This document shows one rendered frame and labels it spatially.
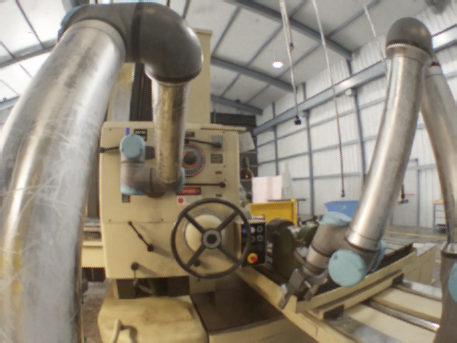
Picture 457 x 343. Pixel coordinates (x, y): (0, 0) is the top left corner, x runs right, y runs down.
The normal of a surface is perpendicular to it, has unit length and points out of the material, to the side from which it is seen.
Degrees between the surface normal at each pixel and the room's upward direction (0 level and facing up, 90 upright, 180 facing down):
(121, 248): 90
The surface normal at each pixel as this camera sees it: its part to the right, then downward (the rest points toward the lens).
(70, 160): 0.95, -0.27
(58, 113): 0.69, -0.47
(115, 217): 0.32, -0.07
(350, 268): -0.74, 0.05
